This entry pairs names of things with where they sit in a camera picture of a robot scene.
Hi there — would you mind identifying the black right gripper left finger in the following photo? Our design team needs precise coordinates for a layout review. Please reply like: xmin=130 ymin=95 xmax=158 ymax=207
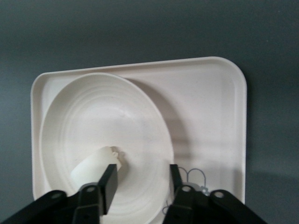
xmin=0 ymin=164 xmax=119 ymax=224

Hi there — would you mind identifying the white rectangular steamed bun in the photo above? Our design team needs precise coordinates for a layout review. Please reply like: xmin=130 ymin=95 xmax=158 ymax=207
xmin=71 ymin=146 xmax=123 ymax=185

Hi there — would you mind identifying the cream tray with bunny print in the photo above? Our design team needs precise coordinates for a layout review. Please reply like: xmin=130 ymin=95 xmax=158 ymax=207
xmin=30 ymin=56 xmax=248 ymax=224

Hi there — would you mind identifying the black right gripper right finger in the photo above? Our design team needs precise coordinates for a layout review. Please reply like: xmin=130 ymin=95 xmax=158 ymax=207
xmin=162 ymin=164 xmax=267 ymax=224

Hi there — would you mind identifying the white round plate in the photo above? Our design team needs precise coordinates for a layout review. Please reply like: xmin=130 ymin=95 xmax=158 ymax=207
xmin=39 ymin=72 xmax=175 ymax=224

